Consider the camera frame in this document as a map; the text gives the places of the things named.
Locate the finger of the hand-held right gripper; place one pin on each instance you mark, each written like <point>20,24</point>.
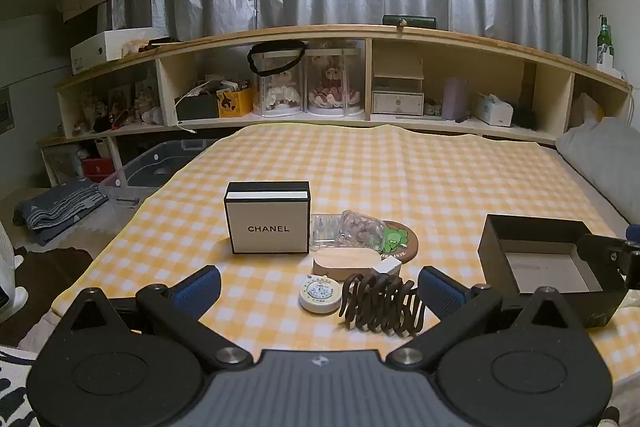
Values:
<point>600,254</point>
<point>634,257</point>

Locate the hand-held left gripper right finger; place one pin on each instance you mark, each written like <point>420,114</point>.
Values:
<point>440,294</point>

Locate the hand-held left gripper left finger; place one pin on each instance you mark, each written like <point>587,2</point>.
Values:
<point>199,293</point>

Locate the small white wooden block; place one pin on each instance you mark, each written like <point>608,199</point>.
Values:
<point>387,267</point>

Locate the brown hair claw clip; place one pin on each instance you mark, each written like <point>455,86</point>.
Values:
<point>380,304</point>

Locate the round cork coaster green frog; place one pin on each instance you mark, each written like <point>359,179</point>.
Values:
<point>400,239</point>

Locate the black cardboard box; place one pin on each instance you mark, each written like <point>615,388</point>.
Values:
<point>530,267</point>

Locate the white gift box black trim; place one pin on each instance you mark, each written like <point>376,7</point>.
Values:
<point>267,227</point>

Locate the oval wooden block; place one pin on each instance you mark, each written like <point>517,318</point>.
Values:
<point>342,264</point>

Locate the clear plastic case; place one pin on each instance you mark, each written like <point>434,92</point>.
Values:
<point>345,229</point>

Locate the grey pillow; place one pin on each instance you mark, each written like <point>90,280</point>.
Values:
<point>605,147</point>

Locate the clear plastic storage bin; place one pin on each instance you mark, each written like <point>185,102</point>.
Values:
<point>150,169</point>

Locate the yellow checkered blanket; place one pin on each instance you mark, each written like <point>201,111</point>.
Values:
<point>380,167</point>

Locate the red box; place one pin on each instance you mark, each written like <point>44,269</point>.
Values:
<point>99,168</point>

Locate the folded dark blue blanket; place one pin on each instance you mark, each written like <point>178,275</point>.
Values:
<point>60,207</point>

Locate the white tissue box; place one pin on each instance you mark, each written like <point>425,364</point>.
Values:
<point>492,111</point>

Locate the black storage box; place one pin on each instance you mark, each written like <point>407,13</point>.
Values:
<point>197,108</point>

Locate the white fan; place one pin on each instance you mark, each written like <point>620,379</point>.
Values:
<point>9,287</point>

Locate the yellow printed box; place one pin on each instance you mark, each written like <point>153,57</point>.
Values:
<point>235,103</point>

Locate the purple container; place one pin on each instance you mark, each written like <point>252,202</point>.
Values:
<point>455,99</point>

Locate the group of small figurines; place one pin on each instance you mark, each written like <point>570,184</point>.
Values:
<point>120,109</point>

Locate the small white drawer box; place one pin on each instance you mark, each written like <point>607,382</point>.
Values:
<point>397,97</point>

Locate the black and white rug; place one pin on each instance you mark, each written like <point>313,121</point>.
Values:
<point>12,387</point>

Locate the green glass bottle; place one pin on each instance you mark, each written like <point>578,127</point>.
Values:
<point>604,39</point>

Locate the clear doll case pink dress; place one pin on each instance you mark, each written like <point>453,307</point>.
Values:
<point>334,89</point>

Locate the white flat box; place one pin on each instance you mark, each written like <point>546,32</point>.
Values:
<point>95,49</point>

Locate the dark green case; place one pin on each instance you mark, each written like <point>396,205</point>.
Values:
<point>410,21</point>

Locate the long wooden shelf unit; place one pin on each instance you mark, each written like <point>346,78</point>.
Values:
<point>320,32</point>

